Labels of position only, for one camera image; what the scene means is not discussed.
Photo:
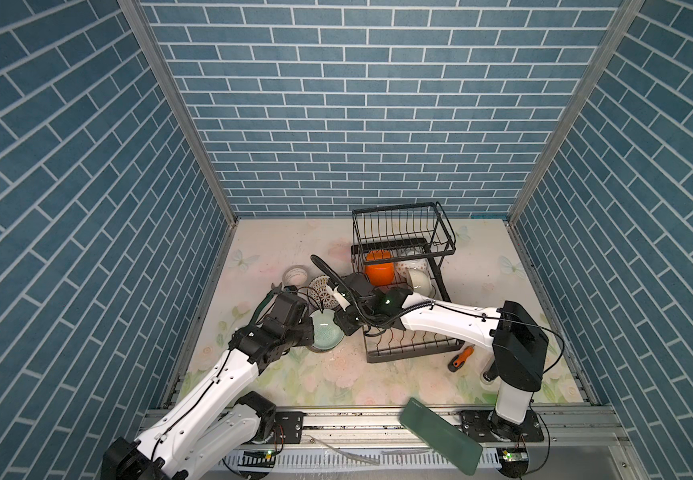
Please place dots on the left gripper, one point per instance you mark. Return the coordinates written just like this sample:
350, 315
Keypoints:
308, 330

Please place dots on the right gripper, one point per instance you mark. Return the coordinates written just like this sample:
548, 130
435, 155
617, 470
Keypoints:
339, 318

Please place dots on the orange plastic bowl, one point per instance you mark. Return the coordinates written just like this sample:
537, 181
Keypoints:
379, 267

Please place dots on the cream bowl striped outside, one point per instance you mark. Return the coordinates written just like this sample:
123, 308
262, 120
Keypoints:
421, 282

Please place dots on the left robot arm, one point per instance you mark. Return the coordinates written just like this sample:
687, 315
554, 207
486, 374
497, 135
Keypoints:
155, 457

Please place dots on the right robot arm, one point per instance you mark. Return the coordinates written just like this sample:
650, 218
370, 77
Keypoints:
516, 343

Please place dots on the dark green rectangular tray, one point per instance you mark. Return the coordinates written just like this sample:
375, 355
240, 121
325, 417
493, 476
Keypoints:
444, 438

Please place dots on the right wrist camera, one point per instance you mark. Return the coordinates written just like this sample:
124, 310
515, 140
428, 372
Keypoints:
340, 298

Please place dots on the black wire dish rack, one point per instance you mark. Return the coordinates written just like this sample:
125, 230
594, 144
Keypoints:
408, 231

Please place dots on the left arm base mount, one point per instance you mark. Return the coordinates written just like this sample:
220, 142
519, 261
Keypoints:
283, 425

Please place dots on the orange handled screwdriver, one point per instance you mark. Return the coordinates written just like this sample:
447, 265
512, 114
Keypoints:
458, 362

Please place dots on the aluminium front rail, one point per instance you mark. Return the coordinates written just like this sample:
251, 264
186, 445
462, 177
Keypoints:
379, 427

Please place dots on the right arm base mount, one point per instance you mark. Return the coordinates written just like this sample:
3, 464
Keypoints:
484, 425

